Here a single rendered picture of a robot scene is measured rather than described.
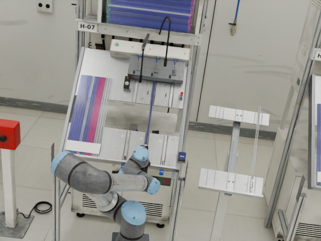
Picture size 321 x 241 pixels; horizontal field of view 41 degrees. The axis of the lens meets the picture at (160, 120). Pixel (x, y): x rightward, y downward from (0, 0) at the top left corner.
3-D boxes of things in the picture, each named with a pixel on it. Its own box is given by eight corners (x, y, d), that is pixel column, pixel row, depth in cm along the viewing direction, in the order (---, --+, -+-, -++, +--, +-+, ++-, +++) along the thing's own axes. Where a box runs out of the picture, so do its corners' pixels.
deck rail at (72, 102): (63, 157, 254) (61, 154, 248) (59, 157, 254) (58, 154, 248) (86, 51, 280) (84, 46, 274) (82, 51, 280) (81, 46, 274)
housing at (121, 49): (187, 71, 278) (189, 60, 265) (111, 61, 279) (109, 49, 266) (188, 60, 281) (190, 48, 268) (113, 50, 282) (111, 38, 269)
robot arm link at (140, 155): (128, 155, 209) (139, 141, 211) (129, 161, 219) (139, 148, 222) (141, 164, 207) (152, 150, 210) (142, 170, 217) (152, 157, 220)
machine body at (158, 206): (168, 232, 307) (179, 157, 280) (70, 219, 308) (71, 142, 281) (172, 180, 366) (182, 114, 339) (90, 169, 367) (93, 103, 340)
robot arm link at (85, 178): (94, 174, 164) (165, 177, 204) (76, 162, 170) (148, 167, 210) (83, 202, 165) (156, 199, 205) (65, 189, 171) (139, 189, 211)
